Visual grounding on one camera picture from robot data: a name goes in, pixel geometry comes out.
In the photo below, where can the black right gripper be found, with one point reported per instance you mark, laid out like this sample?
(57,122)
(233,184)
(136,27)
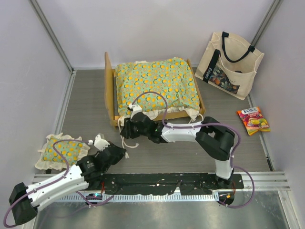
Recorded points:
(127,132)

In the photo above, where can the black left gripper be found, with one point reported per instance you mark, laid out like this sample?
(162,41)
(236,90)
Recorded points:
(120,156)

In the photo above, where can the small lemon print pillow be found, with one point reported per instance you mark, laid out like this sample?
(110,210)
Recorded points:
(59,148)

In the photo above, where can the lemon print pet mattress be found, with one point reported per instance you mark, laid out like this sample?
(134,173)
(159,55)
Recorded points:
(157,87)

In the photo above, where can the wooden pet bed frame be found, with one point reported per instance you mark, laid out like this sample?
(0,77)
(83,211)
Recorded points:
(109,90)

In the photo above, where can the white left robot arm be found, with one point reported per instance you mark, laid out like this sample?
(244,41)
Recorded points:
(27,201)

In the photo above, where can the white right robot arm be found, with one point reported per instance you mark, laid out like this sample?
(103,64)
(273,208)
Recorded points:
(216,139)

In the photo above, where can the beige canvas tote bag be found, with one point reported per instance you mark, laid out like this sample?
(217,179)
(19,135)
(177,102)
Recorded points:
(229,63)

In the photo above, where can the Fox's candy packet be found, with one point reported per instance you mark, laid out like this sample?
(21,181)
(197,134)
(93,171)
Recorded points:
(253,120)

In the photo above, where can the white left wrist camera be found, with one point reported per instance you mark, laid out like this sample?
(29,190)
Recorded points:
(99,142)

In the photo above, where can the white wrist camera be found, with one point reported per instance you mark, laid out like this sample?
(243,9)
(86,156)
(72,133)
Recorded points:
(134,108)
(99,142)

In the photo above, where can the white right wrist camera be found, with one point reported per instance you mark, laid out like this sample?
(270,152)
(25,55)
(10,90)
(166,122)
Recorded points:
(134,108)

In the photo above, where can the aluminium rail with cable duct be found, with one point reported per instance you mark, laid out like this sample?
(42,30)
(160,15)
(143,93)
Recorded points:
(254,182)

